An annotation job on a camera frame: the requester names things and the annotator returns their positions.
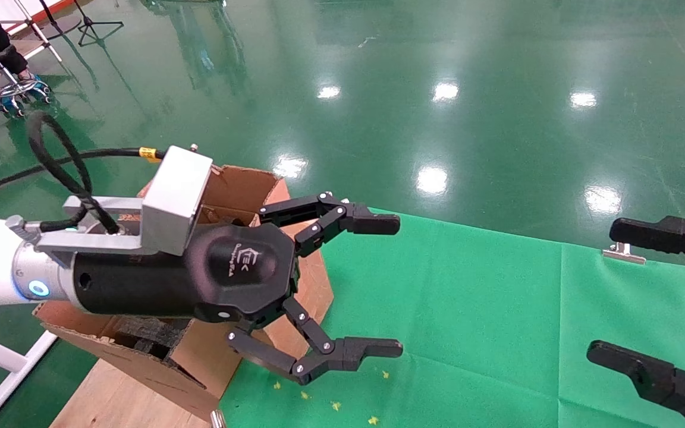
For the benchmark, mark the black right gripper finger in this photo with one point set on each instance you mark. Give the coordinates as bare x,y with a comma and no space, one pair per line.
657,380
663,235

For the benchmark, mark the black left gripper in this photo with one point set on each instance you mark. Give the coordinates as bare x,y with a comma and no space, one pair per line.
229,267

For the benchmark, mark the large open brown carton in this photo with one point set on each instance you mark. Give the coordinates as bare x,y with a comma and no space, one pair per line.
140,371

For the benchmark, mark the green table cloth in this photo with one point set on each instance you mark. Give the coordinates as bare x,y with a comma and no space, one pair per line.
467,309

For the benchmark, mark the black foam block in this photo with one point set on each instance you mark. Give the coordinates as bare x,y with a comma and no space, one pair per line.
152,333

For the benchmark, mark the black tripod stand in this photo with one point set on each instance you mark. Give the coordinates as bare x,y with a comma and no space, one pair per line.
88,24

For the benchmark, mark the chrome stool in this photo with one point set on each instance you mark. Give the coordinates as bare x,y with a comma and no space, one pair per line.
15,89

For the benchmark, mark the black pole stand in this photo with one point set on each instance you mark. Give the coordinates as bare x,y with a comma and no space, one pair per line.
60,27

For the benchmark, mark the white tube frame table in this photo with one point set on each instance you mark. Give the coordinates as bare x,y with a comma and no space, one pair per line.
51,49

